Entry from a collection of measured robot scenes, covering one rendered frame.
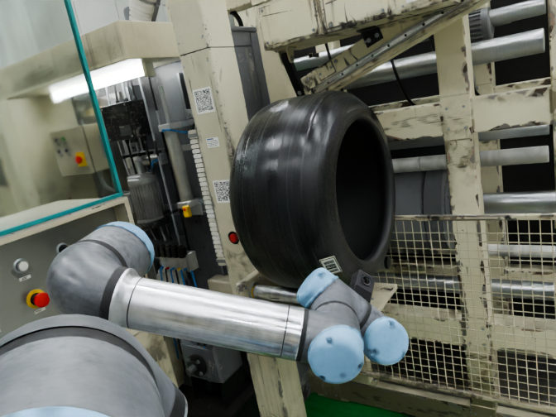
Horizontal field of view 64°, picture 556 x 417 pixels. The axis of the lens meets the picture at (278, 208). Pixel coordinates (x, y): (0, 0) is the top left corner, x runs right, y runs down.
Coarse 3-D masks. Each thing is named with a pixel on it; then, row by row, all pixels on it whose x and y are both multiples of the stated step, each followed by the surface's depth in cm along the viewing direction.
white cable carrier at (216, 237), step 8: (200, 160) 148; (200, 168) 149; (200, 176) 150; (200, 184) 151; (208, 192) 150; (208, 200) 151; (208, 208) 153; (208, 216) 154; (216, 224) 153; (216, 232) 154; (216, 240) 155; (224, 264) 156
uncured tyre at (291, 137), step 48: (336, 96) 120; (240, 144) 120; (288, 144) 110; (336, 144) 112; (384, 144) 139; (240, 192) 116; (288, 192) 108; (336, 192) 163; (384, 192) 151; (240, 240) 121; (288, 240) 111; (336, 240) 111; (384, 240) 138
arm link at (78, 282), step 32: (64, 256) 66; (96, 256) 66; (64, 288) 63; (96, 288) 62; (128, 288) 63; (160, 288) 64; (192, 288) 65; (128, 320) 62; (160, 320) 62; (192, 320) 62; (224, 320) 62; (256, 320) 62; (288, 320) 62; (320, 320) 63; (352, 320) 65; (256, 352) 63; (288, 352) 62; (320, 352) 59; (352, 352) 59
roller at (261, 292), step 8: (256, 288) 140; (264, 288) 139; (272, 288) 138; (280, 288) 136; (288, 288) 135; (296, 288) 134; (256, 296) 140; (264, 296) 138; (272, 296) 136; (280, 296) 135; (288, 296) 133
